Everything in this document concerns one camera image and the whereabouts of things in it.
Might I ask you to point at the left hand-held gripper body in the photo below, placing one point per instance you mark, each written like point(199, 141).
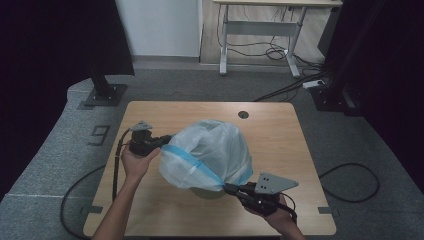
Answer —
point(141, 145)

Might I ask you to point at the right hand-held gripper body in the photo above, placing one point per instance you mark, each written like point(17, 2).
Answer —
point(263, 200)

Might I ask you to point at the green plastic bin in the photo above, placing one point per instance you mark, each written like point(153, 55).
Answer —
point(206, 193)

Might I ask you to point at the white bag with blue band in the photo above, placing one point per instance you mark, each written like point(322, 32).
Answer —
point(203, 153)

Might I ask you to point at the person's left hand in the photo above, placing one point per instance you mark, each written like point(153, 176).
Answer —
point(136, 165)

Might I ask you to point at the person's right hand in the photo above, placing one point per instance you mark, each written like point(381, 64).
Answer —
point(280, 218)

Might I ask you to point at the black stand with square base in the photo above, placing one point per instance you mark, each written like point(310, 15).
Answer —
point(105, 93)

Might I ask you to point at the round black table grommet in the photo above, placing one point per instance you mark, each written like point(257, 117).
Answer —
point(243, 114)

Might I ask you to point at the tall black metal stand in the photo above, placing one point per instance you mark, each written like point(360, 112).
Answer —
point(333, 96)

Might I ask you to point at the white power strip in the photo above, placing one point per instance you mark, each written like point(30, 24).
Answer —
point(313, 84)

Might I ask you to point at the black curtain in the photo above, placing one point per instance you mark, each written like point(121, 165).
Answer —
point(400, 66)
point(43, 50)

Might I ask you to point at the white desk frame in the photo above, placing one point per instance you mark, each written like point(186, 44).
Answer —
point(263, 28)

